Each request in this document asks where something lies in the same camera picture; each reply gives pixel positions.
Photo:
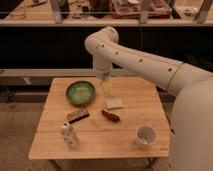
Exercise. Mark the white sponge square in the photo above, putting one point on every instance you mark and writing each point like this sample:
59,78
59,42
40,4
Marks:
114,103

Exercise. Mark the green ceramic bowl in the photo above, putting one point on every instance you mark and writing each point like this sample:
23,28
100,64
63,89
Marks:
80,92

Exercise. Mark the brown chocolate bar box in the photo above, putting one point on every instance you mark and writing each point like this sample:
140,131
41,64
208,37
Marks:
77,115

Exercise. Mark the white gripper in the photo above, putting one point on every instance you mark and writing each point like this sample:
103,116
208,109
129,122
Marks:
105,82

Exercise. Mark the white paper cup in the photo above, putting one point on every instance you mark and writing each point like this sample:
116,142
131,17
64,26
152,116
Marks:
145,136

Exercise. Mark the wooden shelf rack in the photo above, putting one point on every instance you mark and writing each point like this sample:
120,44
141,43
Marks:
94,13

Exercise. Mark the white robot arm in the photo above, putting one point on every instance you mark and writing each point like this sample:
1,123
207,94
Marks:
191,128

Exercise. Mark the wooden folding table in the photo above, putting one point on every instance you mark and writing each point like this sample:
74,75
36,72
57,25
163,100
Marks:
98,137

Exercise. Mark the brown sausage piece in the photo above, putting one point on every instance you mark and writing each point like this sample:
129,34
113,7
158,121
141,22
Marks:
110,116

